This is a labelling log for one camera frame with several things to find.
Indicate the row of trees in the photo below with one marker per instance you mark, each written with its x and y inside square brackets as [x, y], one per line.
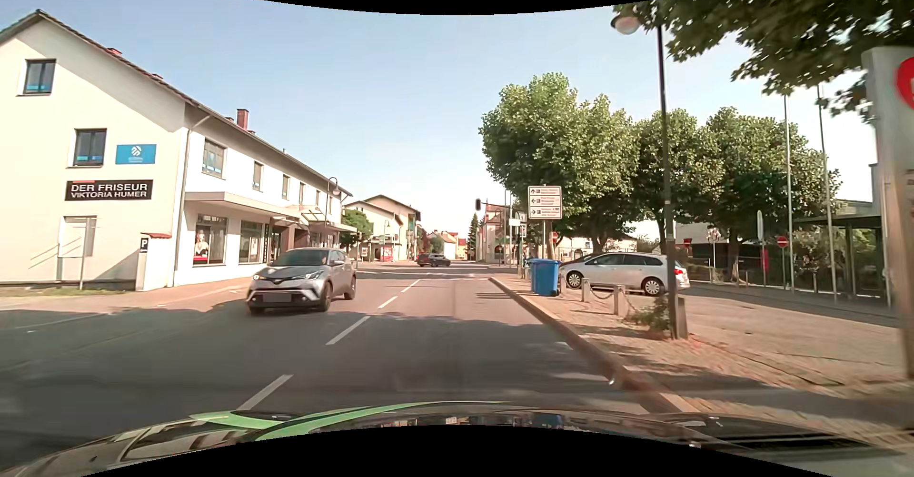
[607, 156]

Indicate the white sign with red disc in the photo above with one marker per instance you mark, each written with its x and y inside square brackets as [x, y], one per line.
[892, 177]

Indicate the blue wheelie bin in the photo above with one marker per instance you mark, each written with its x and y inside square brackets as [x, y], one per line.
[546, 275]

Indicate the reddish pavement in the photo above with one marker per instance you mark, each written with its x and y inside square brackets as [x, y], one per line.
[143, 297]

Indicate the small bush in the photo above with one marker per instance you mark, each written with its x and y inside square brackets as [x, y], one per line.
[655, 316]

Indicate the no entry sign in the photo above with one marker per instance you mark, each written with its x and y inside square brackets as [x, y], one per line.
[782, 245]

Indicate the grey asphalt road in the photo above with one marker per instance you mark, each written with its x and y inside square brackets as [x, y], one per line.
[443, 334]

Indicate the large white building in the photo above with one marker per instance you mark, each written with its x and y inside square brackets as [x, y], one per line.
[143, 177]

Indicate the car's own bonnet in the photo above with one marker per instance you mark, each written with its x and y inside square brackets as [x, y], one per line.
[400, 420]

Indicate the dark canopy shelter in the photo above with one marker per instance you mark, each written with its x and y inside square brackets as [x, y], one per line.
[850, 248]

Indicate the silver car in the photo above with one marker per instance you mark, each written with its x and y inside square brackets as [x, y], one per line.
[303, 277]

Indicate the reddish building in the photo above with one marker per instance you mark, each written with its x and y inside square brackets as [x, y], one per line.
[494, 234]

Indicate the tall grey pole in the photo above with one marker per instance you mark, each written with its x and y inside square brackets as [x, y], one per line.
[827, 191]
[788, 191]

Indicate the paved pavement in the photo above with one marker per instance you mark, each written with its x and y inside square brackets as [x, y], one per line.
[750, 341]

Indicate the row of buildings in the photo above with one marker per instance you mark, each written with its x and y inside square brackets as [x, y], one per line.
[393, 227]

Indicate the white estate car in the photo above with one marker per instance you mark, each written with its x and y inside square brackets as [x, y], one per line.
[628, 270]

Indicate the overhanging tree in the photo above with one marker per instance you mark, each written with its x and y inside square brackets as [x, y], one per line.
[785, 20]

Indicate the white direction sign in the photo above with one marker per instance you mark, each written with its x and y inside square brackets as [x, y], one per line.
[545, 203]

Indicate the dark car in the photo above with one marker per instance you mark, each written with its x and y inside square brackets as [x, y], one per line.
[434, 259]

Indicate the traffic light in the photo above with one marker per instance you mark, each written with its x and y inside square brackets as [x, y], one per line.
[478, 209]

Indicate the black lamp post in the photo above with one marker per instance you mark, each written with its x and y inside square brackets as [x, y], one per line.
[665, 177]

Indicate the road markings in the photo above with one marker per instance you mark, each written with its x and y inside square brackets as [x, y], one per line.
[348, 330]

